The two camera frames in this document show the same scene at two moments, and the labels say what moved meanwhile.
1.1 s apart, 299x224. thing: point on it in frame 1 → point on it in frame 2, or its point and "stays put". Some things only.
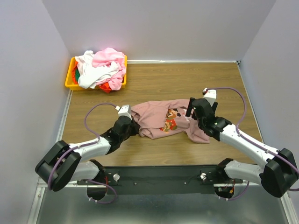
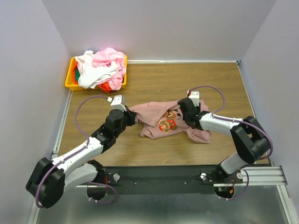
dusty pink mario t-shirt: [155, 117] stays put
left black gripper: [134, 124] → [131, 117]
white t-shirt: [88, 74] stays put
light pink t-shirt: [104, 57] stays put
